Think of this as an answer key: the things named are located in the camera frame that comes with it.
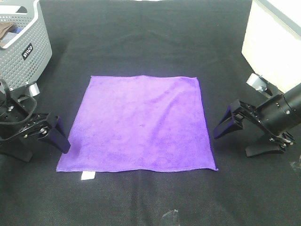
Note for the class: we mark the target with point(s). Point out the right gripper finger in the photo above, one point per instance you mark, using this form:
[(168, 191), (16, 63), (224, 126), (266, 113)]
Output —
[(230, 122), (264, 145)]

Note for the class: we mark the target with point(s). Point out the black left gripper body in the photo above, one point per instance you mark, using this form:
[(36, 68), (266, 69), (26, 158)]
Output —
[(19, 120)]

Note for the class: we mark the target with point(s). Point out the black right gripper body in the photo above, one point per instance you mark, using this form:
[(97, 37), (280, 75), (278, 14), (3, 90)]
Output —
[(275, 117)]

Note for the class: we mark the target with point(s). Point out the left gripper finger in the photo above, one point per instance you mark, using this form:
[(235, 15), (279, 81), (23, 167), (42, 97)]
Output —
[(18, 148), (54, 134)]

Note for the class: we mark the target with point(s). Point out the purple microfiber towel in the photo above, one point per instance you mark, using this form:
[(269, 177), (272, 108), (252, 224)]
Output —
[(139, 123)]

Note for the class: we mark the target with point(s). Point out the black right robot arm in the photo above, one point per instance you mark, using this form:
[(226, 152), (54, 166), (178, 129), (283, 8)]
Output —
[(293, 93)]

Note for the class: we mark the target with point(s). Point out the clear tape piece right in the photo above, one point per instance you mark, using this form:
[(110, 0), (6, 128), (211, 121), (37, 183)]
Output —
[(296, 166)]

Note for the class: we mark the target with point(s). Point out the clear tape piece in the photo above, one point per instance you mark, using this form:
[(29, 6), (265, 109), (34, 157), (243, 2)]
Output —
[(296, 166), (170, 218)]

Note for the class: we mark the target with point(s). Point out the white plastic storage box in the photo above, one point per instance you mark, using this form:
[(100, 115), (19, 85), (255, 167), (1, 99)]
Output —
[(272, 42)]

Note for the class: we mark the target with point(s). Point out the grey perforated plastic basket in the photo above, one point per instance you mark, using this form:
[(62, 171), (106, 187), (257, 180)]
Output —
[(24, 58)]

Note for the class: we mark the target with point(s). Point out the blue cloth in basket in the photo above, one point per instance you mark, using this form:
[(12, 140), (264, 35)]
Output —
[(10, 35)]

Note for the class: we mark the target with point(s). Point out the brown cloth in basket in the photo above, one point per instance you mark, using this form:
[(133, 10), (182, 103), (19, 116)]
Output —
[(5, 27)]

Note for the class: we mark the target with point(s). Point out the clear tape piece front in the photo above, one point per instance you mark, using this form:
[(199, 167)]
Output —
[(170, 218)]

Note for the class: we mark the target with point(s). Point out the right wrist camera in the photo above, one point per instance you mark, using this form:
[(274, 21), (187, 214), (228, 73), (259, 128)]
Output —
[(259, 84)]

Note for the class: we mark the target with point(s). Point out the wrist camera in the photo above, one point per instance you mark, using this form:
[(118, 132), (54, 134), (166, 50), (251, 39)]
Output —
[(32, 90), (259, 84)]

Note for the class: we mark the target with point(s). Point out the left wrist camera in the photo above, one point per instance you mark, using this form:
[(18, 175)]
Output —
[(32, 90)]

